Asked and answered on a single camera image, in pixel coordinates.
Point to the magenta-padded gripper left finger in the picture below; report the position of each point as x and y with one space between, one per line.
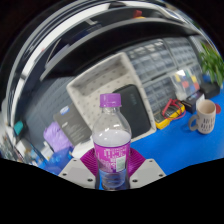
75 170

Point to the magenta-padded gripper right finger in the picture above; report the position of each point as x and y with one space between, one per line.
148 170

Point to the clear bottle with purple label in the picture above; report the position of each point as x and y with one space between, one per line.
111 146

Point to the blue printed carton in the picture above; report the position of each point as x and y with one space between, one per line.
58 161

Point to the purple plastic bag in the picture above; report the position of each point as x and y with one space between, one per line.
56 135

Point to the dark grey flat package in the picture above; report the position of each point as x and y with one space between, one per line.
71 125

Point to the yellow multimeter with red leads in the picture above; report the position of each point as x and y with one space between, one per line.
166 115

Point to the black rectangular speaker case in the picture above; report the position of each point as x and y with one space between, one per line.
136 106

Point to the beige ceramic mug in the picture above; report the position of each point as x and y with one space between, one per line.
205 120

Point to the dark flat box with label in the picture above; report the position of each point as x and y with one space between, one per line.
192 101

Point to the white pegboard tray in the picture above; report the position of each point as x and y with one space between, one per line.
96 83

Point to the clear organizer with coloured parts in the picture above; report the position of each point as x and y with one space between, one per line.
185 83

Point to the black box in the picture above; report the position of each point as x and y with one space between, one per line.
209 90

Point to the green potted plant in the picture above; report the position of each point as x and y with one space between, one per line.
213 63

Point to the dark grey shelf unit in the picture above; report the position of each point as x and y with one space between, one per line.
100 36

